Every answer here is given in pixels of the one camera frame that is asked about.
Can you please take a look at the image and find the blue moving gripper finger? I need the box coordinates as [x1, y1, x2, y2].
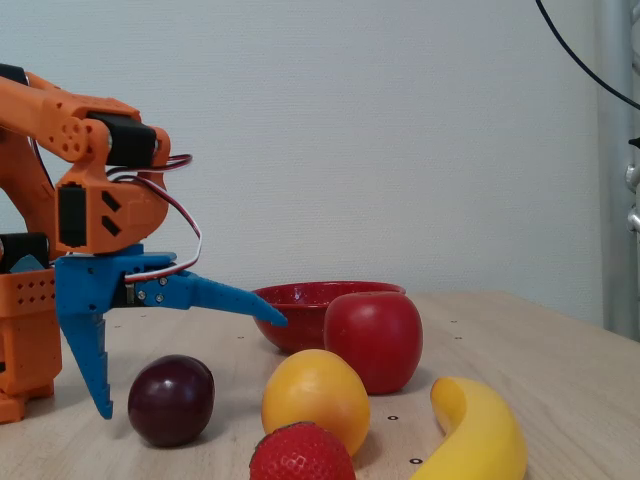
[133, 271, 290, 329]

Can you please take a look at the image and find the grey metal pole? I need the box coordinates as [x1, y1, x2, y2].
[594, 0, 640, 344]

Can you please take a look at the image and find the red apple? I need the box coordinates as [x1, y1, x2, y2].
[323, 292, 424, 396]

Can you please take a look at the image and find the thin black cable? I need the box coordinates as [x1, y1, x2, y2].
[535, 0, 640, 110]

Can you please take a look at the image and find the yellow banana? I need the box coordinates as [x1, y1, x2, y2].
[409, 376, 529, 480]

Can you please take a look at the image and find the red speckled bowl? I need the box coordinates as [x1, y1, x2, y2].
[249, 281, 407, 355]

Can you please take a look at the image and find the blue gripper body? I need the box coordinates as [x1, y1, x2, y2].
[54, 243, 179, 315]

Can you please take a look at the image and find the dark purple plum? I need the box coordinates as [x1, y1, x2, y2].
[127, 354, 216, 448]

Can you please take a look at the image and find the orange yellow peach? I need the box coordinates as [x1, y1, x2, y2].
[260, 348, 372, 457]

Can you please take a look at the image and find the red strawberry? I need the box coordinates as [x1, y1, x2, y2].
[248, 421, 357, 480]

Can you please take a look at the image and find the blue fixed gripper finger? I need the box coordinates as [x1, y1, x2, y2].
[59, 309, 115, 420]

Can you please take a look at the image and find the red white black servo cable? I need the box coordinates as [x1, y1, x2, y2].
[104, 154, 203, 285]

